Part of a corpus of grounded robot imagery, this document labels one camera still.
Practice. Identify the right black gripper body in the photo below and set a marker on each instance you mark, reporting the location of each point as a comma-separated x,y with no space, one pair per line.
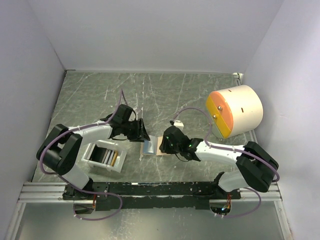
169,148

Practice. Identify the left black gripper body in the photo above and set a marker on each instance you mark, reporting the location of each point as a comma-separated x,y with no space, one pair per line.
132,129

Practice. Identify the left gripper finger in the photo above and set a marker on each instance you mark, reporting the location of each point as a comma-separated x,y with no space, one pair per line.
143,131
144,137

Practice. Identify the beige card holder wallet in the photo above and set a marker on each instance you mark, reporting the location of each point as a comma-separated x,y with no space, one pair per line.
152,147

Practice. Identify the white card tray box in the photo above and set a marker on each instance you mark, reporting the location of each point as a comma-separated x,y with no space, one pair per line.
90,158

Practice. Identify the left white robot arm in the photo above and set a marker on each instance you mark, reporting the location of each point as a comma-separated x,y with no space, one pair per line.
60,149

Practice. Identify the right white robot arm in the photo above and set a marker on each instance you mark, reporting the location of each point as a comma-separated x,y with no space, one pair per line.
254,167

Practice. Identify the cards stack in tray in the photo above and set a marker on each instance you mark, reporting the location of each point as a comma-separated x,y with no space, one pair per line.
106,156

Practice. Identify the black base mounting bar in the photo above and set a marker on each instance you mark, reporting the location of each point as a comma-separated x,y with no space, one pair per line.
149,195

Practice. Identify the large cream cylinder drum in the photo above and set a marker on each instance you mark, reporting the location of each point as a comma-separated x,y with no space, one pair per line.
234,111

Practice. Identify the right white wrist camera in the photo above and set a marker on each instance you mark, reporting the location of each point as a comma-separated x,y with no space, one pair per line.
177,123

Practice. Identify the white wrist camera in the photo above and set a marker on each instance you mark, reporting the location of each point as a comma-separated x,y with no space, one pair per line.
138,111
177,123

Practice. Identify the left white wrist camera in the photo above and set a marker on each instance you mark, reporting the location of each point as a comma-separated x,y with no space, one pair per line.
138,111

